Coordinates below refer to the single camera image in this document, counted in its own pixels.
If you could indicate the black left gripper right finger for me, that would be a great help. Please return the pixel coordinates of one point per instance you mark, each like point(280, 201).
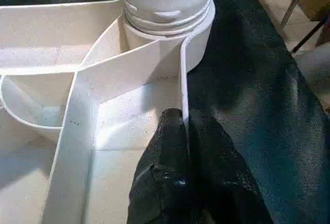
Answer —
point(221, 180)

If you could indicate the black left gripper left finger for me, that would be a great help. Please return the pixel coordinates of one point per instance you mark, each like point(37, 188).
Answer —
point(162, 172)

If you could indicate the black work mat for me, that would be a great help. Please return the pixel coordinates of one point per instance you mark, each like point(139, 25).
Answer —
point(257, 92)

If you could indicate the black stand bar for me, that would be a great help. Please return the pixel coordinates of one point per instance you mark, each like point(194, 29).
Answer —
point(309, 37)

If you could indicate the grey metal stand tube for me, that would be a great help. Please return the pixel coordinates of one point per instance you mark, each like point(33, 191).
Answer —
point(292, 4)

